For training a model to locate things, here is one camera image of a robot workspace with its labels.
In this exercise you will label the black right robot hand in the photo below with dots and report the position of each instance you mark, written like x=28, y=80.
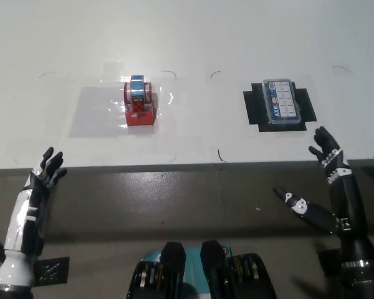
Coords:
x=349, y=211

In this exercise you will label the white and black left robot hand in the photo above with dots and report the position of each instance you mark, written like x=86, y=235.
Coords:
x=25, y=215

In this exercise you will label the black tape patch with scratches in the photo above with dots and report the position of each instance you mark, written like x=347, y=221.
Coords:
x=51, y=271

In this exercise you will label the black cross-shaped tape patch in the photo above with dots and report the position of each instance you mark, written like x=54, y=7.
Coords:
x=254, y=106

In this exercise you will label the red tape dispenser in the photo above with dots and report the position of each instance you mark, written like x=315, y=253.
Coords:
x=139, y=106

